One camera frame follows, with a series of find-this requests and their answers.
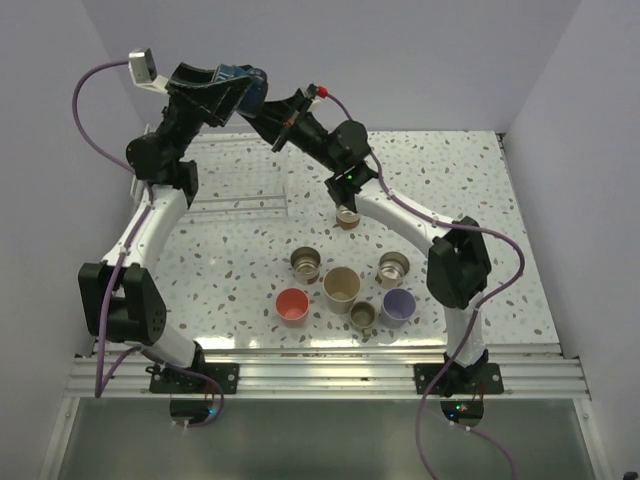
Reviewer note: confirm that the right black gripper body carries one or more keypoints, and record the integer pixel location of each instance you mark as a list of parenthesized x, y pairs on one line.
[(310, 137)]

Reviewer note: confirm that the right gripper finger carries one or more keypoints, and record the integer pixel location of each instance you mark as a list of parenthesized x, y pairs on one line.
[(272, 128), (293, 105)]

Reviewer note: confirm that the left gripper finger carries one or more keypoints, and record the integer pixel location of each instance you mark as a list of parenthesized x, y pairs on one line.
[(187, 79), (215, 103)]

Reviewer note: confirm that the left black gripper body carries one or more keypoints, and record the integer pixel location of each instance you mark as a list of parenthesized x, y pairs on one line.
[(181, 123)]

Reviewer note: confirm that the blue cup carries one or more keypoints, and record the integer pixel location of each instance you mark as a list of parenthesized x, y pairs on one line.
[(255, 95)]

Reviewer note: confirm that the steel cup with brown sleeve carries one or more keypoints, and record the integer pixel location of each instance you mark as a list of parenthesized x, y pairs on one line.
[(346, 219)]

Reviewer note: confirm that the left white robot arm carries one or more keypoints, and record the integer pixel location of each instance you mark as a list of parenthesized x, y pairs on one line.
[(119, 296)]

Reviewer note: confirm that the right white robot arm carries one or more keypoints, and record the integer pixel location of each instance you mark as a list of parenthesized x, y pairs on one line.
[(457, 259)]

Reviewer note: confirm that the steel cup right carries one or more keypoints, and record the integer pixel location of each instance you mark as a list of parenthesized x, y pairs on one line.
[(393, 267)]

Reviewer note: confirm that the beige tall cup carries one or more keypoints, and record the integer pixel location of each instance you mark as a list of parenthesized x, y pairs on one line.
[(341, 286)]

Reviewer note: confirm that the red cup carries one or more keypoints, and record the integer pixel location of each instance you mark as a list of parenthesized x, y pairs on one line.
[(292, 306)]

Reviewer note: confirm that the small olive mug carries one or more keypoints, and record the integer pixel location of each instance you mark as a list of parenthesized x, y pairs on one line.
[(362, 316)]

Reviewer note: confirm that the purple cup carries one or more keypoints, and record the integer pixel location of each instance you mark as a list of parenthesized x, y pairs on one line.
[(398, 307)]

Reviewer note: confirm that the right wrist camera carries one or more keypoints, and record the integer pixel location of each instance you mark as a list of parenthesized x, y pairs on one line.
[(315, 94)]

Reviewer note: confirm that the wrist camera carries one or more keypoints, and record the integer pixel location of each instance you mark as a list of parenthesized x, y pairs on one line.
[(143, 71), (315, 94)]

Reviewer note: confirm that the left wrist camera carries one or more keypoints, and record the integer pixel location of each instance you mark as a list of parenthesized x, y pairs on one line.
[(143, 71)]

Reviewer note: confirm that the white wire dish rack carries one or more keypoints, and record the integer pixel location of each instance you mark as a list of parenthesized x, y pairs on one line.
[(241, 179)]

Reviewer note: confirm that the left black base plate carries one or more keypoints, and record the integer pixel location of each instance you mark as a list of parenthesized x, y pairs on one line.
[(215, 378)]

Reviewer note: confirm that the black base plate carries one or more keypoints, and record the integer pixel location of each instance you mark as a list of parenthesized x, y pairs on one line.
[(215, 378), (458, 380)]

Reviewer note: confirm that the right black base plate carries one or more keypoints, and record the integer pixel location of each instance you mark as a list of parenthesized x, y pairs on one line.
[(458, 380)]

